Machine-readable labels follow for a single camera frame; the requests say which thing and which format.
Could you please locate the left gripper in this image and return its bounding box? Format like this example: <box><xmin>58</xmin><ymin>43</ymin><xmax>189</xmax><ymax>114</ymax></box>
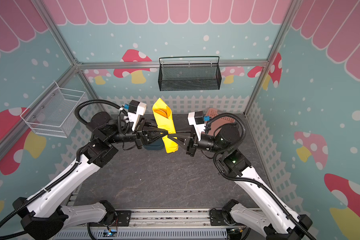
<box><xmin>106</xmin><ymin>117</ymin><xmax>170</xmax><ymax>150</ymax></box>

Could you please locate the yellow paper napkin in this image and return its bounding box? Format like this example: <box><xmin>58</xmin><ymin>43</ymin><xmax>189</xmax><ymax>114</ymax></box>
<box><xmin>152</xmin><ymin>98</ymin><xmax>179</xmax><ymax>154</ymax></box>

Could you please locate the orange plastic spoon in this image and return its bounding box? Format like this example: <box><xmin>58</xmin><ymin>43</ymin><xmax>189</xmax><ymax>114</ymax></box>
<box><xmin>154</xmin><ymin>109</ymin><xmax>168</xmax><ymax>118</ymax></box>

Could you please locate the dark teal plastic tub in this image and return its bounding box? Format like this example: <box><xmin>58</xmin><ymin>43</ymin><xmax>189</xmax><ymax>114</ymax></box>
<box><xmin>143</xmin><ymin>139</ymin><xmax>165</xmax><ymax>151</ymax></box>

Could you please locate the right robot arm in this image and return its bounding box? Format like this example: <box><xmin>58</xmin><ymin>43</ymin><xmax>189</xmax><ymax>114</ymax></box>
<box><xmin>168</xmin><ymin>112</ymin><xmax>315</xmax><ymax>240</ymax></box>

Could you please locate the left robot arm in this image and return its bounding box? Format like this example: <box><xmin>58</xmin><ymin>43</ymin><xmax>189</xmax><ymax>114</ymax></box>
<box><xmin>0</xmin><ymin>100</ymin><xmax>168</xmax><ymax>240</ymax></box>

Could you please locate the pink perforated plastic basket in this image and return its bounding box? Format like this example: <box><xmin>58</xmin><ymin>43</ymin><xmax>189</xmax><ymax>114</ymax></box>
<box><xmin>206</xmin><ymin>108</ymin><xmax>235</xmax><ymax>129</ymax></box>

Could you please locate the black wire mesh basket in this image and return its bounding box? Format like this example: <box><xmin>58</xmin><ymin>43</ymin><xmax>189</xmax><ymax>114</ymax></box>
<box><xmin>158</xmin><ymin>56</ymin><xmax>222</xmax><ymax>92</ymax></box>

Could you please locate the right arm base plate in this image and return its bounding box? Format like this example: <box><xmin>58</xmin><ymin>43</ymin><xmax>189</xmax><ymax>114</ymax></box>
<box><xmin>209</xmin><ymin>208</ymin><xmax>244</xmax><ymax>226</ymax></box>

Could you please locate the aluminium front rail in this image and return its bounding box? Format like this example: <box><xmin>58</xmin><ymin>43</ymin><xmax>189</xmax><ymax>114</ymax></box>
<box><xmin>44</xmin><ymin>207</ymin><xmax>295</xmax><ymax>230</ymax></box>

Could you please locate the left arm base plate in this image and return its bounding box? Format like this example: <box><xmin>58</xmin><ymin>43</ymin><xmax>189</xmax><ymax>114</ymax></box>
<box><xmin>90</xmin><ymin>210</ymin><xmax>132</xmax><ymax>227</ymax></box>

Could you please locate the white slotted cable duct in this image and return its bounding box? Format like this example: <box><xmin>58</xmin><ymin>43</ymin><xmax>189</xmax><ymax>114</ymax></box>
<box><xmin>52</xmin><ymin>229</ymin><xmax>229</xmax><ymax>240</ymax></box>

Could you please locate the white wire mesh basket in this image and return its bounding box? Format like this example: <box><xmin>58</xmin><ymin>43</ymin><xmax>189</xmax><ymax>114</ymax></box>
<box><xmin>20</xmin><ymin>82</ymin><xmax>88</xmax><ymax>138</ymax></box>

